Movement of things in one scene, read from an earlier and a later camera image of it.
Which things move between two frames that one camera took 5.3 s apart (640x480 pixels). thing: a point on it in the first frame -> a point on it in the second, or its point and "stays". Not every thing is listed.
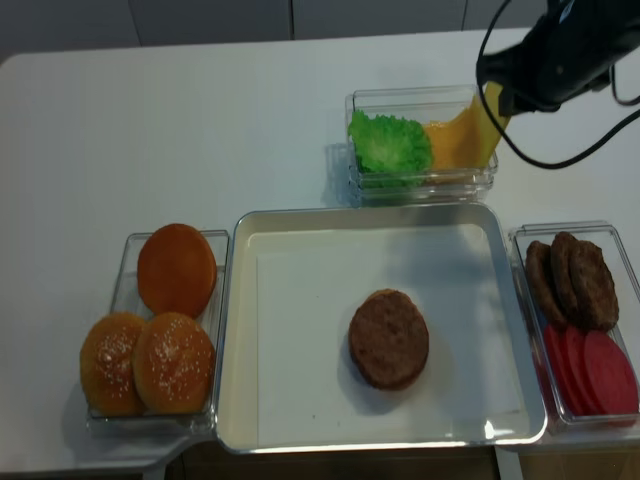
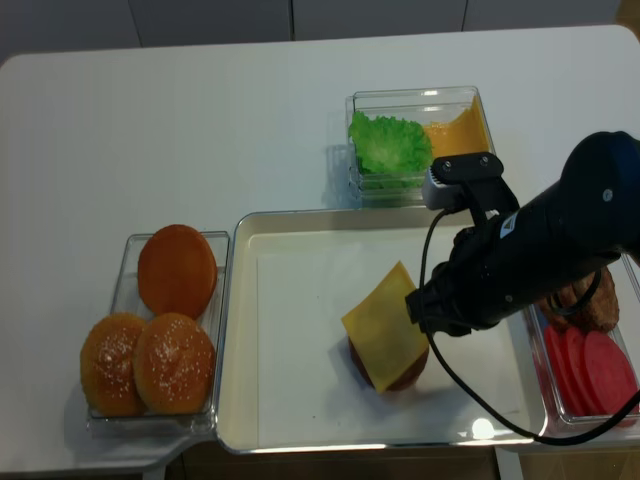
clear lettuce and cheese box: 419,146 stays
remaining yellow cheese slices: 454,144 stays
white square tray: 376,326 stays
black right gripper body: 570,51 -> 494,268
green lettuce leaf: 390,152 stays
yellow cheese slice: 491,123 -> 382,328
